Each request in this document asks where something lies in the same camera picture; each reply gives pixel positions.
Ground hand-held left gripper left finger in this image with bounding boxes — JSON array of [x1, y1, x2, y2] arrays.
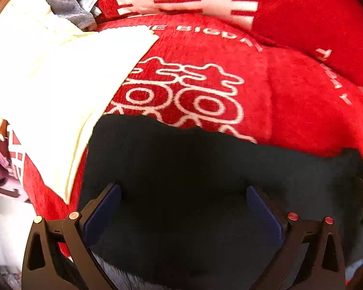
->
[[21, 183, 122, 290]]

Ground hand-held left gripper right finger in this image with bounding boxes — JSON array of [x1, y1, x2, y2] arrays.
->
[[246, 185, 347, 290]]

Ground black pants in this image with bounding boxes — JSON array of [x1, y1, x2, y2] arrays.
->
[[79, 114, 363, 290]]

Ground red seat cushion white lettering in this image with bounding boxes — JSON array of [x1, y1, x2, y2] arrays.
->
[[260, 45, 363, 177]]

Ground cream white cloth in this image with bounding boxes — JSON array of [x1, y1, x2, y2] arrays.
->
[[0, 0, 160, 205]]

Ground plain red back cushion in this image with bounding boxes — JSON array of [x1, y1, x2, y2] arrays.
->
[[251, 0, 363, 88]]

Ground silver foil packet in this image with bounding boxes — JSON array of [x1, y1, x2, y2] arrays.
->
[[78, 0, 103, 18]]

